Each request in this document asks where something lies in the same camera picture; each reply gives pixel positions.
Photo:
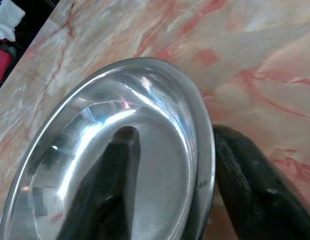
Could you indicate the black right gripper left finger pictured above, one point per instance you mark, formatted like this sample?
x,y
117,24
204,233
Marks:
x,y
105,190

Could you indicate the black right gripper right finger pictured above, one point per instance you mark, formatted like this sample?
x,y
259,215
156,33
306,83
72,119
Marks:
x,y
257,190

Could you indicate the round stainless steel plate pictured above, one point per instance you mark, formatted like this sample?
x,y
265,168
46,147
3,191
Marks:
x,y
155,155

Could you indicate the red object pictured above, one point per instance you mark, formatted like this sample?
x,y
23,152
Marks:
x,y
1,62

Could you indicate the white cloth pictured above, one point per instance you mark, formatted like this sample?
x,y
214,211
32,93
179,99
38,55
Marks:
x,y
6,20

